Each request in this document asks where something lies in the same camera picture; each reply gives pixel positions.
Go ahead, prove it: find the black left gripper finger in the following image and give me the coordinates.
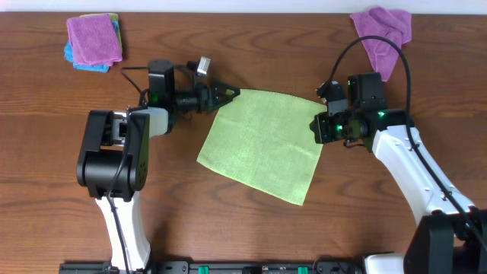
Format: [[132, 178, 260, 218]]
[[211, 81, 240, 97], [211, 94, 239, 111]]

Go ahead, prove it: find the light green microfiber cloth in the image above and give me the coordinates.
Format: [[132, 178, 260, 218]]
[[197, 89, 326, 206]]

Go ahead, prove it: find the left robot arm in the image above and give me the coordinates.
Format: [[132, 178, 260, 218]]
[[59, 57, 240, 273]]

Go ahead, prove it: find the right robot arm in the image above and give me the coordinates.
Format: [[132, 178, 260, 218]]
[[310, 110, 486, 273]]

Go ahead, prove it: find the crumpled purple cloth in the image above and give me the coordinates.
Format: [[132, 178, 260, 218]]
[[350, 6, 412, 81]]

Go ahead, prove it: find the folded green cloth in stack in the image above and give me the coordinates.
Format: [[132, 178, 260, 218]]
[[80, 12, 123, 49]]

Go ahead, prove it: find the folded pink cloth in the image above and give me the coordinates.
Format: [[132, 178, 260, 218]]
[[66, 13, 123, 65]]

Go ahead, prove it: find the folded blue cloth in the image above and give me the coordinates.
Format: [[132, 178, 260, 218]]
[[64, 40, 113, 73]]

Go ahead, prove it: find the black mounting rail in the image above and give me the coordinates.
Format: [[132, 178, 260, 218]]
[[59, 260, 445, 274]]

